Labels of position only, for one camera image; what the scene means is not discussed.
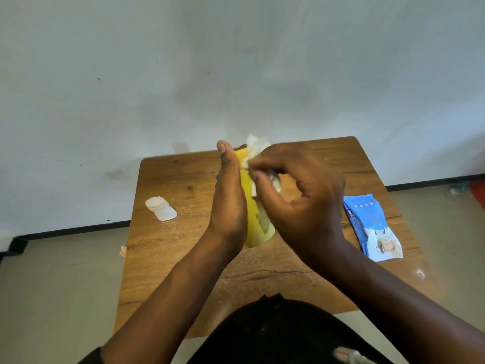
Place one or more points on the person's right hand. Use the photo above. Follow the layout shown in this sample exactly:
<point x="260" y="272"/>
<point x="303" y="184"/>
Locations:
<point x="307" y="208"/>

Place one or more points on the person's left hand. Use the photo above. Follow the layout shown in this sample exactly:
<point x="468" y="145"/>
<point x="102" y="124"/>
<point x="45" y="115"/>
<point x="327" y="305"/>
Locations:
<point x="227" y="208"/>

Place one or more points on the yellow bottle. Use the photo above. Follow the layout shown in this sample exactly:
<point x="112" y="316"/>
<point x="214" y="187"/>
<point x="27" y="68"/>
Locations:
<point x="257" y="227"/>

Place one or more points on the white bottle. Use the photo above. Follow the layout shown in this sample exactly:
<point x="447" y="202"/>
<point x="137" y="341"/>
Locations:
<point x="161" y="208"/>

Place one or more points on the white wipe cloth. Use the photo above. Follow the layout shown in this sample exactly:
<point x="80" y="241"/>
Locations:
<point x="257" y="147"/>

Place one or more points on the blue wet wipes pack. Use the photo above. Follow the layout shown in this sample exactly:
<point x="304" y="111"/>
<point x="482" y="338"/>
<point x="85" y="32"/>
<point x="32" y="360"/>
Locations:
<point x="373" y="227"/>

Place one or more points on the person's left forearm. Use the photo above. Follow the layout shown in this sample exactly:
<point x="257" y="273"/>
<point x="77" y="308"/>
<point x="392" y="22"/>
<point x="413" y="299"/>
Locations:
<point x="166" y="303"/>

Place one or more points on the person's right forearm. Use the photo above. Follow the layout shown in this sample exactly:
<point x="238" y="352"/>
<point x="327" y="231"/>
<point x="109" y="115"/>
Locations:
<point x="409" y="310"/>

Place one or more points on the person's black clothing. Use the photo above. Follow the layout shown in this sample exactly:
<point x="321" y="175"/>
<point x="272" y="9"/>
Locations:
<point x="280" y="333"/>

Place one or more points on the wooden table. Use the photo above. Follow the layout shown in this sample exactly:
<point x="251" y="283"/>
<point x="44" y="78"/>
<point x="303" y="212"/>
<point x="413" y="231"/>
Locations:
<point x="170" y="253"/>

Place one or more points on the orange white paper scrap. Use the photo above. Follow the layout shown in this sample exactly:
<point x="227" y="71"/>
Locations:
<point x="122" y="251"/>

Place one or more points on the green white floor litter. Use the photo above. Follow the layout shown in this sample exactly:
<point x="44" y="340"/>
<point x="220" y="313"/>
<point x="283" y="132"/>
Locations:
<point x="456" y="189"/>

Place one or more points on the red floor object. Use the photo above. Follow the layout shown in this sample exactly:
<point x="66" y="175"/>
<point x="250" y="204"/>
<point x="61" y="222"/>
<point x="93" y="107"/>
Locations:
<point x="478" y="193"/>

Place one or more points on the black floor block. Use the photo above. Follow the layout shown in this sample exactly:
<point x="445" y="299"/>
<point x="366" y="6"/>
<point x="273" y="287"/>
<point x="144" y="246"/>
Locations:
<point x="17" y="245"/>

